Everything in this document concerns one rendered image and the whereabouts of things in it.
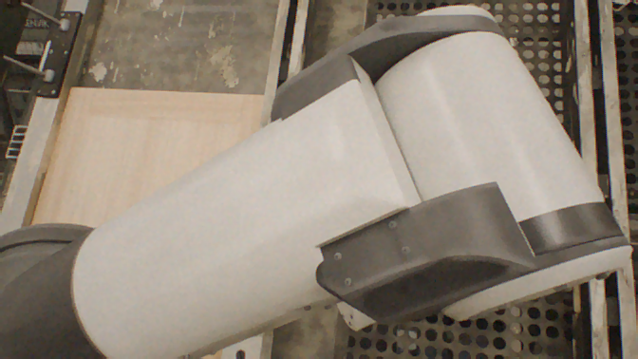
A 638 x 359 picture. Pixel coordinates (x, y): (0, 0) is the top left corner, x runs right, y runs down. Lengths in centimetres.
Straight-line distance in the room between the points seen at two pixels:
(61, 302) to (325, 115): 16
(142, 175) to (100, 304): 70
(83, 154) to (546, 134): 91
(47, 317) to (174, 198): 9
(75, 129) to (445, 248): 94
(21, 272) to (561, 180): 29
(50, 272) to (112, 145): 72
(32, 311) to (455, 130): 22
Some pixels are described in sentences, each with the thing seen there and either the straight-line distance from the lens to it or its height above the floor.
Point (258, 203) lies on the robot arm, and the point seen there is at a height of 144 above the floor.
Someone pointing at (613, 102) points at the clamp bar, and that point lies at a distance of 87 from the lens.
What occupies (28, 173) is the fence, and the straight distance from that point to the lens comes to 104.
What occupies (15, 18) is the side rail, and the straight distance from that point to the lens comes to 136.
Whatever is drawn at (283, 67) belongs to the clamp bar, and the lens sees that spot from 86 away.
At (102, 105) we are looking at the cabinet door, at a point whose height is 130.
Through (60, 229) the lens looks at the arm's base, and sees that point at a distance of 33.
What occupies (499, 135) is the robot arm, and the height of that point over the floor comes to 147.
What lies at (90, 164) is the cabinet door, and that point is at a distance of 100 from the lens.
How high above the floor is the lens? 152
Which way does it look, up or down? 22 degrees down
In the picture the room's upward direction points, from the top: straight up
